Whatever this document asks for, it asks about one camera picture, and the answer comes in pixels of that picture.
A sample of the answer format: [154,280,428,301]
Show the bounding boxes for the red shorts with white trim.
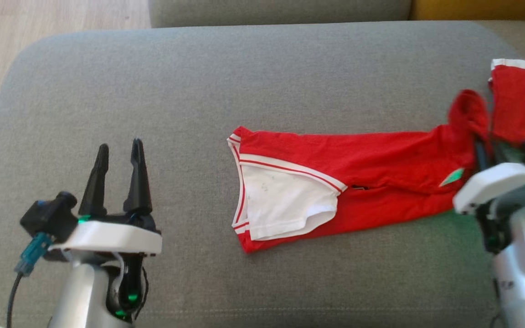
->
[488,58,525,144]

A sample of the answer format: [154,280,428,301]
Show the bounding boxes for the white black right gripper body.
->
[453,163,525,215]

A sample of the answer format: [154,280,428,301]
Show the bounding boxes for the grey sofa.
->
[0,20,525,328]

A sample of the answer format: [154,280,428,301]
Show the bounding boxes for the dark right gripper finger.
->
[474,137,491,170]

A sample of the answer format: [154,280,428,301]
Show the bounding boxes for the left camera cable blue plug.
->
[6,232,53,328]

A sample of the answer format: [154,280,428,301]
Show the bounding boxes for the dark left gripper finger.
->
[79,144,109,217]
[124,138,153,215]

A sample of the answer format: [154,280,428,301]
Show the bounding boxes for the large yellow sofa back cushion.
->
[411,0,525,22]

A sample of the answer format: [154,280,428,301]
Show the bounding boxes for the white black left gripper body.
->
[51,212,163,255]

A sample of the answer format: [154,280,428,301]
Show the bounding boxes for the red jersey with white sleeves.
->
[227,90,491,253]

